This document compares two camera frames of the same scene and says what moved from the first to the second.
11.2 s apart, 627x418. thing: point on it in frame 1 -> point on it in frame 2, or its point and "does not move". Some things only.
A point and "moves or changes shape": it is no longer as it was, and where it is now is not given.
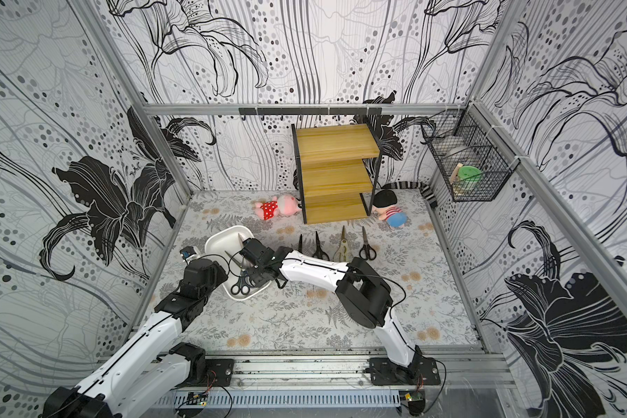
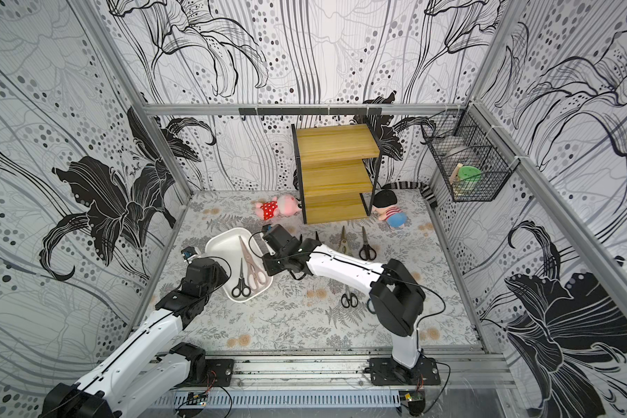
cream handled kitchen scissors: (341, 250) does not move
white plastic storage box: (223, 245) does not move
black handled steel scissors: (367, 252) does not move
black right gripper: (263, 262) -> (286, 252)
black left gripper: (218, 269) does not move
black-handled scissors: (241, 286) moves or changes shape
